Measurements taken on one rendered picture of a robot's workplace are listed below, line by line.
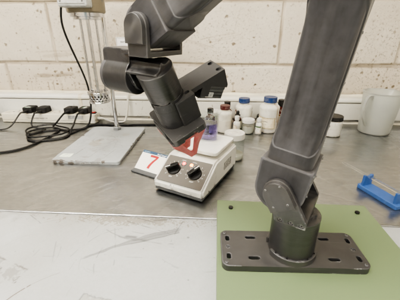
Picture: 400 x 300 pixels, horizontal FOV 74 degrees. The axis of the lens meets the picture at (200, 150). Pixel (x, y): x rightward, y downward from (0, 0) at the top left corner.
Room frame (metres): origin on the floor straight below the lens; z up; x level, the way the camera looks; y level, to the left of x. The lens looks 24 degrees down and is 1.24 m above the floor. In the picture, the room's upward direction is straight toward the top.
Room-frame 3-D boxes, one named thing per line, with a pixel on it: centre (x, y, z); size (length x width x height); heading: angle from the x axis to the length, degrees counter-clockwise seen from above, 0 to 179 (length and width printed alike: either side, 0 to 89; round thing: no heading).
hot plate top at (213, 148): (0.64, -0.01, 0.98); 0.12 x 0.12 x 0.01; 62
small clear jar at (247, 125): (0.94, -0.18, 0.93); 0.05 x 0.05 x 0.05
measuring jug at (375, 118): (0.94, -0.64, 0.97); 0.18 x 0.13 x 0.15; 121
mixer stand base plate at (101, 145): (0.83, 0.32, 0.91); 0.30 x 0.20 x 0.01; 176
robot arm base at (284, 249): (0.30, -0.13, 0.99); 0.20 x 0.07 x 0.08; 88
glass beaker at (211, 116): (0.65, -0.02, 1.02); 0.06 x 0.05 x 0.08; 83
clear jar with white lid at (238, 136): (0.72, -0.10, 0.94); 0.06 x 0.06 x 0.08
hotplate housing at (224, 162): (0.61, 0.00, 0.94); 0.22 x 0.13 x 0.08; 152
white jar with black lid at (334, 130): (0.92, -0.48, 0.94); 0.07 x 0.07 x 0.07
